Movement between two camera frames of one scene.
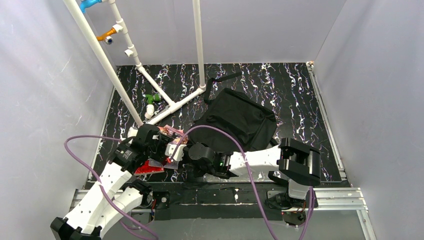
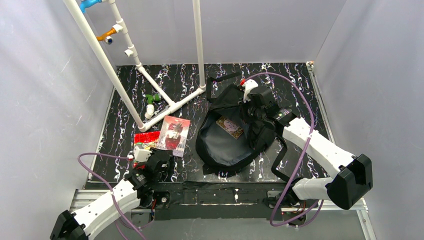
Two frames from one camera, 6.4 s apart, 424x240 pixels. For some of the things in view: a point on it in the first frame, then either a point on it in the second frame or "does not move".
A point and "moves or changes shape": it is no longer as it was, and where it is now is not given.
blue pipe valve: x=86 y=4 does not move
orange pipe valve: x=107 y=37 does not move
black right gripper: x=187 y=152 -> x=255 y=99
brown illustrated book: x=171 y=165 moves or changes shape
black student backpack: x=252 y=125 does not move
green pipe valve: x=150 y=99 does not move
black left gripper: x=154 y=145 -> x=158 y=162
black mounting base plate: x=209 y=200 does not move
